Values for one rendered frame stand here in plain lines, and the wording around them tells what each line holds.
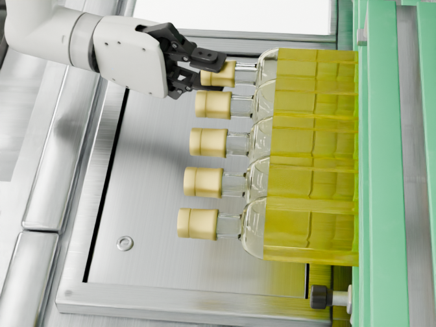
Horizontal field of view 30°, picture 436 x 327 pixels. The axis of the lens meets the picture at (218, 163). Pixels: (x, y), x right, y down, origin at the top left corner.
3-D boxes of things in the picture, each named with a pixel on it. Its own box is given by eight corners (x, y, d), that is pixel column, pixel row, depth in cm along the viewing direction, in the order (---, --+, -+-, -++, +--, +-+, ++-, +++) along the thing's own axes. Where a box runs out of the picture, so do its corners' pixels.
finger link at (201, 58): (169, 62, 104) (218, 74, 103) (167, 45, 102) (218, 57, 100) (179, 45, 106) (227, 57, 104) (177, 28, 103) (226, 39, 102)
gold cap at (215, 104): (233, 104, 104) (198, 102, 104) (232, 85, 101) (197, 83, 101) (230, 125, 101) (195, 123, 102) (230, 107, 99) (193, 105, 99)
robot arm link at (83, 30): (76, 85, 112) (95, 90, 111) (65, 39, 105) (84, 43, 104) (100, 48, 116) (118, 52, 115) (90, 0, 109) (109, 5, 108)
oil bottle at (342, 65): (418, 82, 107) (255, 74, 109) (425, 51, 102) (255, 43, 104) (420, 114, 103) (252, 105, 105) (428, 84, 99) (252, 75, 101)
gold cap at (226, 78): (237, 73, 107) (204, 71, 108) (236, 54, 105) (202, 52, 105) (234, 93, 105) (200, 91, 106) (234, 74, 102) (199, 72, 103)
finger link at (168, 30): (124, 45, 106) (159, 69, 108) (147, 14, 100) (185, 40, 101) (128, 39, 107) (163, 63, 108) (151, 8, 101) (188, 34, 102)
